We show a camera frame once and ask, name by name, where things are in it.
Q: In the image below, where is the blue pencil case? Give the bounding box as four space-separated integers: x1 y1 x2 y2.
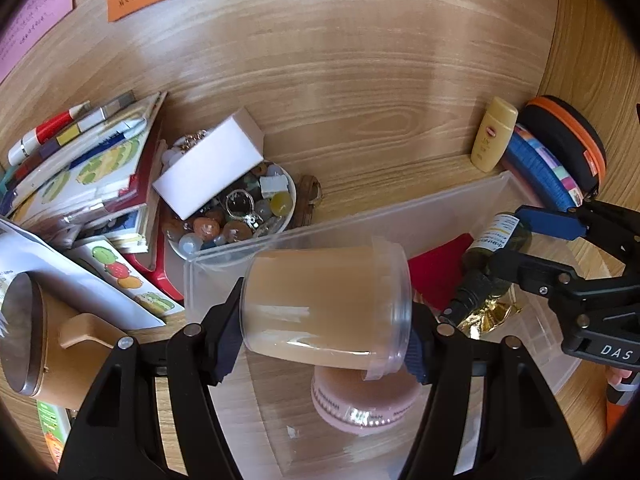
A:
500 122 586 211

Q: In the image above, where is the wooden mug with lid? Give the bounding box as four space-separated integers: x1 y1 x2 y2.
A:
0 272 128 406

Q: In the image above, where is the black case with orange zipper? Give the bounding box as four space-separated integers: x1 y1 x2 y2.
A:
517 95 608 201

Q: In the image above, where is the wooden desktop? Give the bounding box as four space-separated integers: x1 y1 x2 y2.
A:
0 0 640 480

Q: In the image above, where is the red cloth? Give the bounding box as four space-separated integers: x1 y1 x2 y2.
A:
407 234 476 311

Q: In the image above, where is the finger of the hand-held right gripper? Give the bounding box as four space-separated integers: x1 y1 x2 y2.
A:
515 200 640 272
487 247 640 308

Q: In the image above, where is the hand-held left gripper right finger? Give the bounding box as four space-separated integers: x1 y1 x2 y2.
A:
400 302 583 480

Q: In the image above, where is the white bowl of beads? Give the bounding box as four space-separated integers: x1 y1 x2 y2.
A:
165 132 296 256

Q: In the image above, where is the purple paper note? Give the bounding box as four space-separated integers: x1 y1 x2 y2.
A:
0 0 75 83

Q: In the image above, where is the yellow sunscreen bottle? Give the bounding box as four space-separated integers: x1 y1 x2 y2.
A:
470 96 519 172

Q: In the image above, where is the red plastic stand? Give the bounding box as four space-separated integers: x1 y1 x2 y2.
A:
125 252 187 302

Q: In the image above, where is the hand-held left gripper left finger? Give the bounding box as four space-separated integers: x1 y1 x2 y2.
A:
57 277 246 480

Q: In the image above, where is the white paper booklet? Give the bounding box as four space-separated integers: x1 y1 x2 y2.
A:
0 215 166 328

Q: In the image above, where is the white and blue pen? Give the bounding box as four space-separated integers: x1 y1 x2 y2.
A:
70 117 148 171

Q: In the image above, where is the colour block pen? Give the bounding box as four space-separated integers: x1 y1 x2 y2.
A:
10 90 137 181

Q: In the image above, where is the dark green glass bottle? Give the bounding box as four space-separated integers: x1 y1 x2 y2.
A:
445 210 533 328

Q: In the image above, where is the clear plastic storage box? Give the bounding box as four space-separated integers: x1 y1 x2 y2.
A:
182 170 586 480

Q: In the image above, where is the brown wooden ornament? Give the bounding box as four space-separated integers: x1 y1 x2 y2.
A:
290 174 323 228

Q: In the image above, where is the clear jar with beige contents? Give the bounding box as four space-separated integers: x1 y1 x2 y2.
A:
240 236 413 382

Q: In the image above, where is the gold foil wrapper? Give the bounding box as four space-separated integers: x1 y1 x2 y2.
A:
457 297 526 338

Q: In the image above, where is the fruit sticker sheet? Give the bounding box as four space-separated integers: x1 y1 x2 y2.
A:
70 239 186 318

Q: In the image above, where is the person's right hand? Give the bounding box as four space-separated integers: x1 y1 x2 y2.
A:
606 366 640 387

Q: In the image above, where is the red and white pen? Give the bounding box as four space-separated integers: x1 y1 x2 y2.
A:
7 101 91 166

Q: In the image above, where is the stack of books and papers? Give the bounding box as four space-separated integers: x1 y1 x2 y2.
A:
10 92 168 221

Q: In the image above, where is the pink round container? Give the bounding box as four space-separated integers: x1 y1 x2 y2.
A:
310 365 423 433

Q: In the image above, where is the white rectangular box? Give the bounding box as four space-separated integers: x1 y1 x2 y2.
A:
151 106 266 221

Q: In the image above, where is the thin illustrated book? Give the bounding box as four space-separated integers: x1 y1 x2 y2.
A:
75 205 161 256

